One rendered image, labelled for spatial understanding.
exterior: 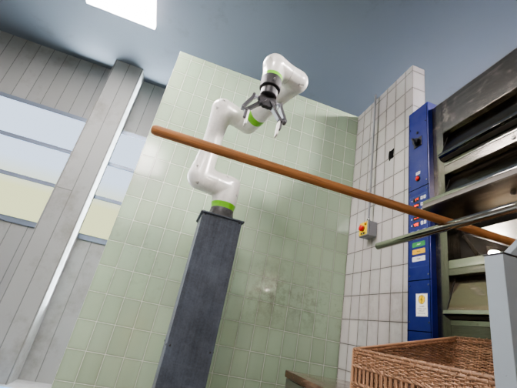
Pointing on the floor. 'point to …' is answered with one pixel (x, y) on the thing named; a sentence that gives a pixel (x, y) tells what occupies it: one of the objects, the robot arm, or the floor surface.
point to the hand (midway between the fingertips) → (261, 128)
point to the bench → (298, 379)
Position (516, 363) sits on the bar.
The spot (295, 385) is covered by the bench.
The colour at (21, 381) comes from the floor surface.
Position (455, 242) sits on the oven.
